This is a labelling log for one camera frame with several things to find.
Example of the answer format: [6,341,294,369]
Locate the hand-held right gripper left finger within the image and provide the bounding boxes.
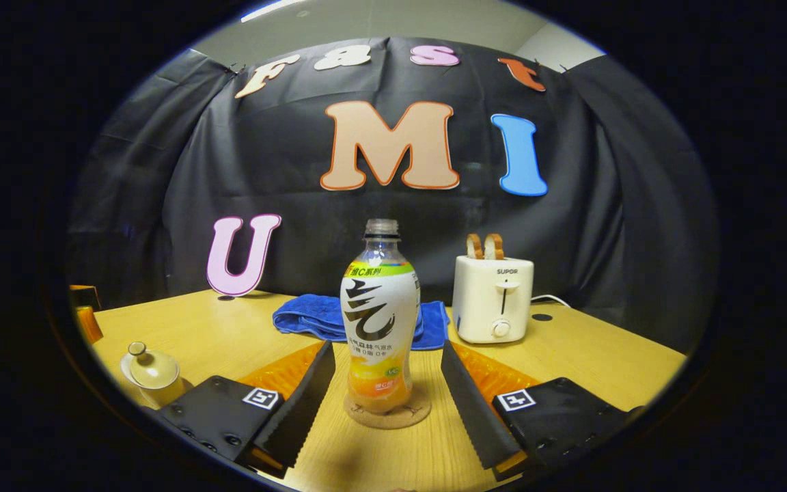
[154,340,337,479]

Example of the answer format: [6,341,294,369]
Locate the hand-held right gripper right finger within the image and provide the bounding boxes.
[440,340,644,481]

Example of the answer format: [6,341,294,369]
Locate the round cork coaster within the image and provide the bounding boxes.
[344,391,432,430]

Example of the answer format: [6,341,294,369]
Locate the cream teacup lid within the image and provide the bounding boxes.
[120,342,181,390]

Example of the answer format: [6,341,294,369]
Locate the plastic water bottle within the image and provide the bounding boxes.
[340,219,422,415]

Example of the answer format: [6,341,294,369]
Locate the blue towel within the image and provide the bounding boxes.
[273,295,450,351]

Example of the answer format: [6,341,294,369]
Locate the white toaster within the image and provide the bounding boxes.
[452,255,535,344]

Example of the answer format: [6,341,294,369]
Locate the black backdrop cloth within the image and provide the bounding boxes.
[66,38,719,353]

